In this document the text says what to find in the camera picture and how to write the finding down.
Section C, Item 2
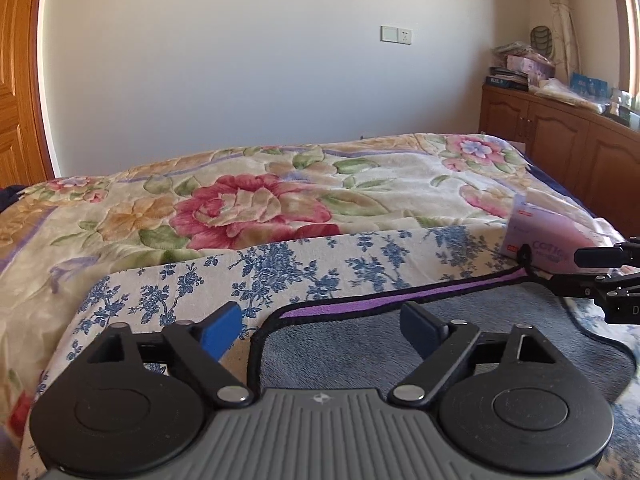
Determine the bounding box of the wooden window frame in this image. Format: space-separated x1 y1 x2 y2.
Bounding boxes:
611 0 640 98

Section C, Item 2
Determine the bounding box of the wooden door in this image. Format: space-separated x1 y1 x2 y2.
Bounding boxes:
0 0 57 187

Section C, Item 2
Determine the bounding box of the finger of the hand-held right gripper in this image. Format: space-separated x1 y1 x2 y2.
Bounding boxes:
573 241 640 269
546 271 640 307

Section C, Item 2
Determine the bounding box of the dark blue bed sheet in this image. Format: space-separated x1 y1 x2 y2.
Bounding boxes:
514 141 597 219

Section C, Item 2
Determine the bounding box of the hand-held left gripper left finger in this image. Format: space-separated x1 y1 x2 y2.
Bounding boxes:
87 302 254 409

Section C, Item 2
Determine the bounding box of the clear bag of clutter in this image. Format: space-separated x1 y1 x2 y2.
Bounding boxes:
491 41 540 59

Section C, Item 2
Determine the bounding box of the wooden cabinet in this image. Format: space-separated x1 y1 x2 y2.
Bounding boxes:
479 83 640 238

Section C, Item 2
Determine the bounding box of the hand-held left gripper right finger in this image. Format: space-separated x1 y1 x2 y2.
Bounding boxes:
392 301 562 407

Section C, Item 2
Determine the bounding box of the stack of dark books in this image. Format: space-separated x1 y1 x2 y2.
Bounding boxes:
483 66 530 93

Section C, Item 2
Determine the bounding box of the patterned cream curtain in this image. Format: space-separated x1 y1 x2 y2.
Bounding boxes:
542 0 582 83

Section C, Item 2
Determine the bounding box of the floral plush blanket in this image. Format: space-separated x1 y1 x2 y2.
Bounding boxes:
0 132 626 441

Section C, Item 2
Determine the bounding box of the white wall switch plate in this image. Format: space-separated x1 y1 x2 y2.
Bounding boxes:
379 25 414 45

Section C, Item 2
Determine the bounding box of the clear plastic packaging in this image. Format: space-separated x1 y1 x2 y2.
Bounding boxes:
596 88 640 130

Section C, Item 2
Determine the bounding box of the blue floral bed sheet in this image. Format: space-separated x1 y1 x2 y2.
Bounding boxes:
17 220 640 480

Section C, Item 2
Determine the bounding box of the blue printed box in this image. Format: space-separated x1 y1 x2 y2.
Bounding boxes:
569 72 609 99

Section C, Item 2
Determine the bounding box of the grey towel with purple stripe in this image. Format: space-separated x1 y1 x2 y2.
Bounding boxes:
247 244 635 411

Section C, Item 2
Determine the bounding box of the purple tissue pack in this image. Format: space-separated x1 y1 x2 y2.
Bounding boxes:
504 191 601 275

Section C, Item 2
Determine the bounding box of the cream plastic bag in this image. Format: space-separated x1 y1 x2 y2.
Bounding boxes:
531 78 597 108

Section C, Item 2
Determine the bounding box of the pink box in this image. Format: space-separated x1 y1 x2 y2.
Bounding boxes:
506 54 557 82

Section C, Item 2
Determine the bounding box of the green woven fan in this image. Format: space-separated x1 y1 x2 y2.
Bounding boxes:
529 25 555 59

